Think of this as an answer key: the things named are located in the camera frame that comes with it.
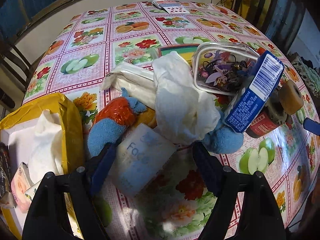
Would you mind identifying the clear cartoon zipper pouch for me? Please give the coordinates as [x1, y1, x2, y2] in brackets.
[191, 42, 259, 96]

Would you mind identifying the yellow taped foam box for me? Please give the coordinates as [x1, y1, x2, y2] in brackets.
[1, 93, 85, 239]

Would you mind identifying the black tissue pack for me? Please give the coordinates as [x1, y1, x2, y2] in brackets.
[0, 142, 11, 199]

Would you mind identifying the blue tissue box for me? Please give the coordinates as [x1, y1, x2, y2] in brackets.
[223, 50, 284, 133]

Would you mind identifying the brown tape roll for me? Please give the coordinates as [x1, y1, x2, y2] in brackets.
[278, 80, 304, 115]

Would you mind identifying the white plastic wipes pack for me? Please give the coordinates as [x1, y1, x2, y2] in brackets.
[100, 62, 156, 110]

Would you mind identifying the white face towel pack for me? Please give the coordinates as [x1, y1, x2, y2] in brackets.
[109, 124, 176, 197]

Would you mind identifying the white tissue cloth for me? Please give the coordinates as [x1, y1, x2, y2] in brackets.
[152, 51, 221, 145]

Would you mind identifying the dark wooden chair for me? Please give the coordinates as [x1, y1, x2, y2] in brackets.
[1, 36, 33, 110]

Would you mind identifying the pink floral tissue pack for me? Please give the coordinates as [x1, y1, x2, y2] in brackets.
[11, 162, 33, 213]

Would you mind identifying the playing cards pile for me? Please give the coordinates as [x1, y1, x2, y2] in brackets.
[152, 0, 190, 15]

